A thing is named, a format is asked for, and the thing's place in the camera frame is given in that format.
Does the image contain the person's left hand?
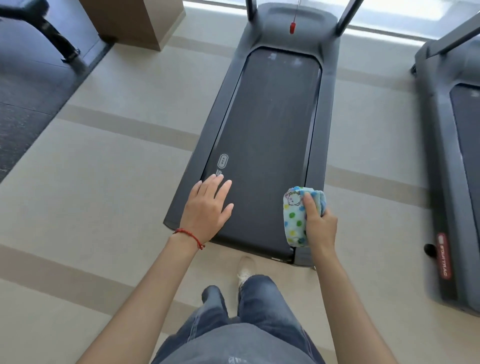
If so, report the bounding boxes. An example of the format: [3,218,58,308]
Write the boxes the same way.
[179,173,235,245]

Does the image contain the person's right hand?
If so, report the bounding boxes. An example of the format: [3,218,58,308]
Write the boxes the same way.
[301,191,339,253]

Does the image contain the polka dot cleaning cloth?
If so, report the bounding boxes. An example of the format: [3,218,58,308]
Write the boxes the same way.
[281,185,327,248]

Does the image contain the person's right forearm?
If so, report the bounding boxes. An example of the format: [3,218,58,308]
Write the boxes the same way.
[311,245,400,364]

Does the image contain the person's left forearm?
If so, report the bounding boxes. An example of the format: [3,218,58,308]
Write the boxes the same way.
[76,235,203,364]

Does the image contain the person's white right shoe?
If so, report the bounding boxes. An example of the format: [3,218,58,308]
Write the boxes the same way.
[236,256,259,290]

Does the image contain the person's blue jeans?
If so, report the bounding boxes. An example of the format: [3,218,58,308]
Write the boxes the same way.
[151,274,326,364]

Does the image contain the dark grey treadmill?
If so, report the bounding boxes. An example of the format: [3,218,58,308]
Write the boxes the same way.
[162,0,367,268]

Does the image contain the person's grey shirt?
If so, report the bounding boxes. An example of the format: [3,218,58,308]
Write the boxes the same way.
[159,323,316,364]

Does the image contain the grey treadmill red label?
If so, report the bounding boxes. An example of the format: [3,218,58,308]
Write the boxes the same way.
[410,11,480,318]

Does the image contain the black rubber floor mat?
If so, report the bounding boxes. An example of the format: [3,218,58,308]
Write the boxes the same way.
[0,0,115,184]

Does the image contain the black equipment leg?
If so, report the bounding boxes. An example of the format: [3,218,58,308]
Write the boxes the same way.
[0,0,82,65]

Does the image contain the red beaded bracelet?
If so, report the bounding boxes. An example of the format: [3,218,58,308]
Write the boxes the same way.
[172,227,206,251]

